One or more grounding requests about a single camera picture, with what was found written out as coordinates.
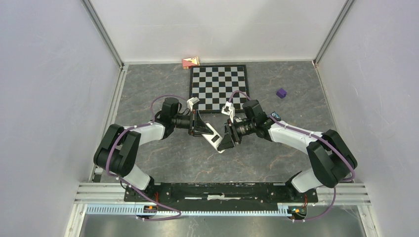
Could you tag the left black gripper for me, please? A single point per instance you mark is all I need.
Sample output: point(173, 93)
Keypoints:
point(197, 126)

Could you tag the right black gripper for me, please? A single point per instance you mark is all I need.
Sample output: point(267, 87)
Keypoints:
point(227, 142)

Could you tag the red white remote control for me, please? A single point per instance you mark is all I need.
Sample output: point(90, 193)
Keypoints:
point(214, 139)

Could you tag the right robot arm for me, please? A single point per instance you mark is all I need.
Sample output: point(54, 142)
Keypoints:
point(331, 160)

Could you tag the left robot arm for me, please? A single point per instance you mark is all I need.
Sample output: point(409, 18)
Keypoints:
point(117, 151)

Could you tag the black white chessboard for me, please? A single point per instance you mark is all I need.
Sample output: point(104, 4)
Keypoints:
point(214, 84)

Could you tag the blue owl toy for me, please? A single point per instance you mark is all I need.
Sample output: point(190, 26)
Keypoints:
point(275, 115)

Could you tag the red orange small box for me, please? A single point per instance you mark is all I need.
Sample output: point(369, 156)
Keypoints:
point(187, 63)

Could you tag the purple cube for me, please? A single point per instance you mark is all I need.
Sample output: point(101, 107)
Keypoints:
point(281, 93)

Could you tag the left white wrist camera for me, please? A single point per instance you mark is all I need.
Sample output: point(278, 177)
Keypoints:
point(193, 104)

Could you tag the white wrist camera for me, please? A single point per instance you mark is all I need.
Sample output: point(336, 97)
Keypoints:
point(193, 104)
point(229, 110)

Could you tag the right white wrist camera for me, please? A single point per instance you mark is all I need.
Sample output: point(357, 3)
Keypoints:
point(229, 110)

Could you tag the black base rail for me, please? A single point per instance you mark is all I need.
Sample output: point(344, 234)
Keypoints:
point(222, 196)

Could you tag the white slotted cable duct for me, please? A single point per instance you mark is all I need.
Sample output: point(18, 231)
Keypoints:
point(149, 210)

